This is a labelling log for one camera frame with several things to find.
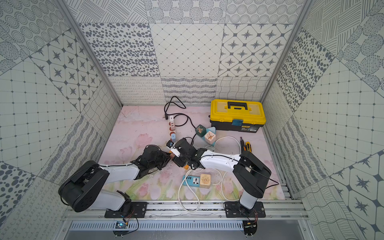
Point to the yellow utility knife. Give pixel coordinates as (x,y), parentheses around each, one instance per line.
(248,147)

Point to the black screwdriver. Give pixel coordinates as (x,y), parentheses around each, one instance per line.
(242,143)

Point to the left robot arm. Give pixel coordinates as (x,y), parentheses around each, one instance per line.
(84,189)

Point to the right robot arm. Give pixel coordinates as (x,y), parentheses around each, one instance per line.
(252,174)

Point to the yellow black toolbox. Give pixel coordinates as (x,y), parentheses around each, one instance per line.
(239,116)

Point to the aluminium rail frame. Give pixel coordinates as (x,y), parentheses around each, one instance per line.
(193,210)

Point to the pink deer cube adapter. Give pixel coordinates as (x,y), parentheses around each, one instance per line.
(210,137)

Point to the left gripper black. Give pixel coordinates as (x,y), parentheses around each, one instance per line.
(162,156)

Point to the dark green cube adapter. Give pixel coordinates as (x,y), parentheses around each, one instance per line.
(200,131)

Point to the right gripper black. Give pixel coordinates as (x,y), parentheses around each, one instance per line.
(178,162)

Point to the light blue triangular socket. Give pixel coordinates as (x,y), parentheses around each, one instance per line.
(212,129)

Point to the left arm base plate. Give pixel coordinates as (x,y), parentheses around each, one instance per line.
(128,210)

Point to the blue white power strip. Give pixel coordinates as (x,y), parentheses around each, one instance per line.
(192,181)

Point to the beige wooden cube adapter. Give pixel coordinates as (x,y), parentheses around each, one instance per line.
(205,181)

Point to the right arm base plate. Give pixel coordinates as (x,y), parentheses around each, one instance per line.
(236,210)

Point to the white long power strip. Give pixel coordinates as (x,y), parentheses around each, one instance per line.
(172,126)

